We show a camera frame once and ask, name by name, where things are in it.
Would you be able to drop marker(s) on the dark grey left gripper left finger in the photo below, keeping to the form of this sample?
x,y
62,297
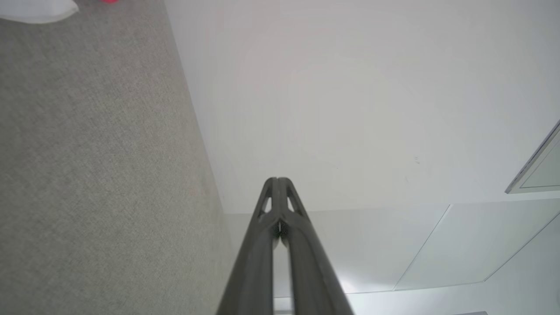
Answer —
x,y
256,262

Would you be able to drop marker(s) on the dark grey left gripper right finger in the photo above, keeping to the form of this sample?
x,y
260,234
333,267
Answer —
x,y
310,271

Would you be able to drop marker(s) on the grey metal panel frame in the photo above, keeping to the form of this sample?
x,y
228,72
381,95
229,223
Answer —
x,y
531,168

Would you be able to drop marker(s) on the red Bulls 23 jersey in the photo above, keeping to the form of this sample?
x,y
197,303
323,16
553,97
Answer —
x,y
35,11

